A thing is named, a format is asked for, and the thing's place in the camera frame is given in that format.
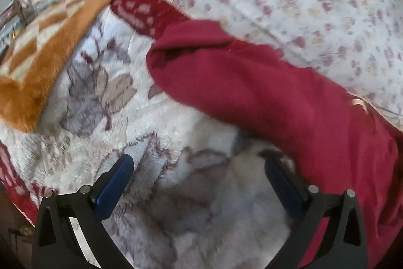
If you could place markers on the fuzzy white leaf-print blanket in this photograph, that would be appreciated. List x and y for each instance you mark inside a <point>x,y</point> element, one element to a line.
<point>126,130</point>

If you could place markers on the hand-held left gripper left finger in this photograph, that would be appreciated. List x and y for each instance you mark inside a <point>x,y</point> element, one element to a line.
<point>114,188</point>

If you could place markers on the orange checkered fuzzy cloth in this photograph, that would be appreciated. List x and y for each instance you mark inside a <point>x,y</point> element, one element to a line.
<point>44,45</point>

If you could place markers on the dark red knit garment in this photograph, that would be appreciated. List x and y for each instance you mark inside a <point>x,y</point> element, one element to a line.
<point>252,92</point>

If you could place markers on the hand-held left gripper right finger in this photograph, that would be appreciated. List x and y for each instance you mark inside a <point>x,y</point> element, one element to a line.
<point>284,188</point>

